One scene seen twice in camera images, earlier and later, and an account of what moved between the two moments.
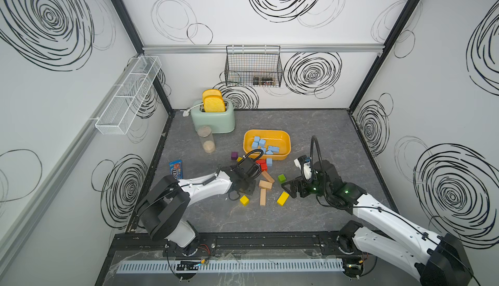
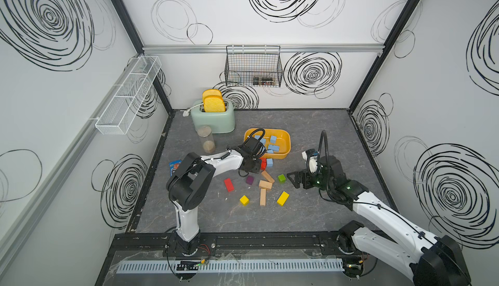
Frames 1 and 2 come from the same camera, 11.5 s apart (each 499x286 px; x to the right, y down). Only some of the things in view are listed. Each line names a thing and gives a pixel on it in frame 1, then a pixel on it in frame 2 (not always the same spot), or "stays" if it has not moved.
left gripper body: x=248 y=186 -> x=254 y=165
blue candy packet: x=177 y=164 stays
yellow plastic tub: x=274 y=138 stays
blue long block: x=274 y=149 stays
